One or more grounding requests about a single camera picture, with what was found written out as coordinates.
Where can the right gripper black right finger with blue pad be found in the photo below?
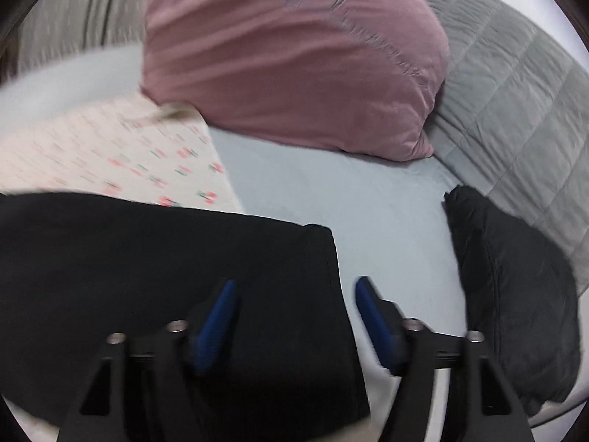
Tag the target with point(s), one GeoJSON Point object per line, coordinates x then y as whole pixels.
{"type": "Point", "coordinates": [481, 404]}

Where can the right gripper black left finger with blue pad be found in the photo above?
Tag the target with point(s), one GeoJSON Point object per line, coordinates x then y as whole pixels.
{"type": "Point", "coordinates": [145, 388]}

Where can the black coat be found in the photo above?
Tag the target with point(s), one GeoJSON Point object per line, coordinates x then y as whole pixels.
{"type": "Point", "coordinates": [76, 268]}

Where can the dark grey folded garment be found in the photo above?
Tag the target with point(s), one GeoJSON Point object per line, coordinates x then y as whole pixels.
{"type": "Point", "coordinates": [520, 293]}

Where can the light grey bed sheet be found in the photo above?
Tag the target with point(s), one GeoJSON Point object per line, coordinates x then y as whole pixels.
{"type": "Point", "coordinates": [386, 219]}

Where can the cherry print blanket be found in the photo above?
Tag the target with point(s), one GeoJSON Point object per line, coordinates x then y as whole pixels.
{"type": "Point", "coordinates": [128, 148]}

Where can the grey quilted blanket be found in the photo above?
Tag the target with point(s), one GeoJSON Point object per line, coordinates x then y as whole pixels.
{"type": "Point", "coordinates": [511, 120]}

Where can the pink pillow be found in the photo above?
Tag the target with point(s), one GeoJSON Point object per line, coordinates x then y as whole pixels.
{"type": "Point", "coordinates": [358, 76]}

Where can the grey dotted curtain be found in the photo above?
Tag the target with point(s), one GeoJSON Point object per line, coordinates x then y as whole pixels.
{"type": "Point", "coordinates": [56, 29]}

